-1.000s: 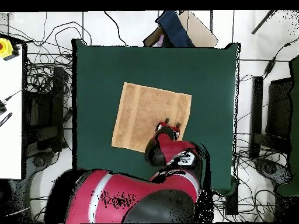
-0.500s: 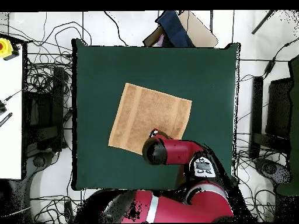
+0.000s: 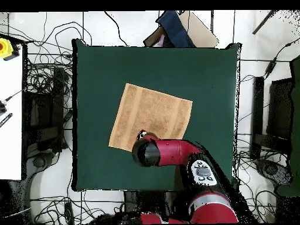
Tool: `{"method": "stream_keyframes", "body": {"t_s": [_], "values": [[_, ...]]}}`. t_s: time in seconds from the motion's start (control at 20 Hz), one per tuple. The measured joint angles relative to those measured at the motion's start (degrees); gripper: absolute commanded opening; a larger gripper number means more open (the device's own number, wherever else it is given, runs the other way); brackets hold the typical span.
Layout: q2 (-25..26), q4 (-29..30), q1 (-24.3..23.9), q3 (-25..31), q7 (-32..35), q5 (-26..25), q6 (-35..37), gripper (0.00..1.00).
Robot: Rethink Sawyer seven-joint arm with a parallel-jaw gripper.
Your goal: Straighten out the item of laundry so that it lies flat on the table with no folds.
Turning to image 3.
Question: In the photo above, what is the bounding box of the orange towel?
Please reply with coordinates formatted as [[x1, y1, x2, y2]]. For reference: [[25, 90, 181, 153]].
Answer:
[[108, 83, 193, 153]]

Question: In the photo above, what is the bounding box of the dark green table cloth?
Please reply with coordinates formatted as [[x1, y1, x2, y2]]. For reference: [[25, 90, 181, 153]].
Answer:
[[71, 38, 242, 196]]

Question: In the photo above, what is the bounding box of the black computer case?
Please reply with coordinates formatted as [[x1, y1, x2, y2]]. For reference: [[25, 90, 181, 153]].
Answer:
[[25, 66, 66, 153]]

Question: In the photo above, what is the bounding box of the blue cloth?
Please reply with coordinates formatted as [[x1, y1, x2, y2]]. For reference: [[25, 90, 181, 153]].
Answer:
[[156, 10, 195, 48]]

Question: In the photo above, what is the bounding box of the black bar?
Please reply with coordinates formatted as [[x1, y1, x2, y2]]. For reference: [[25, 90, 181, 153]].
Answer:
[[250, 76, 265, 160]]

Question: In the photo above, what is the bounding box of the cardboard box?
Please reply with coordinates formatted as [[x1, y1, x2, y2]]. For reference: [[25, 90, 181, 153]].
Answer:
[[143, 10, 220, 48]]

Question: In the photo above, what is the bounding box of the white desk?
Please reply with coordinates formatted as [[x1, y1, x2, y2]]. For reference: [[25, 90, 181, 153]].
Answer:
[[0, 44, 24, 180]]

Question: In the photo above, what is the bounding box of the black striped strip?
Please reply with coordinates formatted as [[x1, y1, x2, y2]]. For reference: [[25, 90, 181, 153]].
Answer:
[[0, 112, 13, 128]]

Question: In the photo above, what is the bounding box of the black box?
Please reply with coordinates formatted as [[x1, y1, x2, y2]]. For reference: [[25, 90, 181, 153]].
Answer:
[[267, 78, 295, 141]]

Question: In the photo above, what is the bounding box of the yellow emergency stop button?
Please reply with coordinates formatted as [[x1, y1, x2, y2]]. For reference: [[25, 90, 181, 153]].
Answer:
[[0, 37, 21, 61]]

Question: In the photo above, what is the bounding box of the black rod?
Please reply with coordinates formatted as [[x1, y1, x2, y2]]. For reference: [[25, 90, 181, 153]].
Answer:
[[252, 9, 277, 35]]

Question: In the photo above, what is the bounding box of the black cable tangle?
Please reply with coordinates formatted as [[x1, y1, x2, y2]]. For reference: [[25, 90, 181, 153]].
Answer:
[[25, 21, 93, 113], [234, 135, 289, 223]]

